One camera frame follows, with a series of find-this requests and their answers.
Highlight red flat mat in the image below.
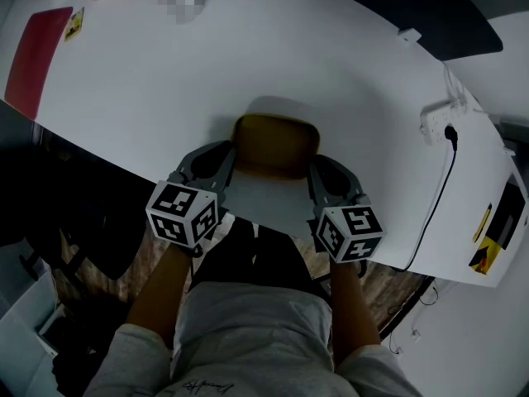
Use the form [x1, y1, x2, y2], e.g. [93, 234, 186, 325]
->
[3, 6, 74, 122]

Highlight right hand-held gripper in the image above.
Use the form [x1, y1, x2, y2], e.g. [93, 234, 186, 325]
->
[306, 154, 385, 264]

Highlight yellow and black box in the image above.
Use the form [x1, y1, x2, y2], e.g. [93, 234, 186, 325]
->
[469, 236, 503, 276]

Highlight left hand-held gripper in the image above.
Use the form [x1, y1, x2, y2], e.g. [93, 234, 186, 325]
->
[145, 141, 237, 249]

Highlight person's right forearm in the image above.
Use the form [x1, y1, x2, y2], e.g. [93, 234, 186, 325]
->
[329, 258, 382, 367]

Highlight person's black trousers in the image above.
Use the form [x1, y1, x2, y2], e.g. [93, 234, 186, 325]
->
[193, 217, 328, 298]

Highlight white power strip cord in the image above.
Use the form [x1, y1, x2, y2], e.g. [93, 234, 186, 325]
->
[441, 62, 470, 107]

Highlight white table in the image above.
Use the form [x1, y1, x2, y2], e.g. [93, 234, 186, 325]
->
[0, 0, 529, 289]

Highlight small yellow card packet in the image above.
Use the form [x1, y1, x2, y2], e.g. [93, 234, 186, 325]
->
[64, 7, 85, 43]

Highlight yellow rectangular tray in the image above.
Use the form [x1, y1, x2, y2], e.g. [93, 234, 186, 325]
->
[231, 113, 322, 180]

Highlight person's grey shirt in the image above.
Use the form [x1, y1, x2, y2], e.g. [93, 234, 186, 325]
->
[82, 281, 422, 397]

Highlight white low cabinet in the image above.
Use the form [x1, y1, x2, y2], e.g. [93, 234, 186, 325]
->
[0, 237, 63, 397]

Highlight black power cable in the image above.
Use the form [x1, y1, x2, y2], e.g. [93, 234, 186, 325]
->
[396, 125, 460, 273]

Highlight black office chair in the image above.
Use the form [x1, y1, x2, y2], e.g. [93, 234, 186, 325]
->
[0, 146, 145, 283]

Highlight yellow pen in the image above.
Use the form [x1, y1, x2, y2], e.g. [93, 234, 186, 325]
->
[473, 203, 493, 243]

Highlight person's left forearm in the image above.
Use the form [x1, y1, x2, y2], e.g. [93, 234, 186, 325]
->
[126, 240, 195, 349]

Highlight dark grey desk partition panel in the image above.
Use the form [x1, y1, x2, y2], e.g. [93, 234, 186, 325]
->
[297, 0, 504, 62]

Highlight white power strip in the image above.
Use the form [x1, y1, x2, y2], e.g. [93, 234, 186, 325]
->
[420, 100, 470, 146]

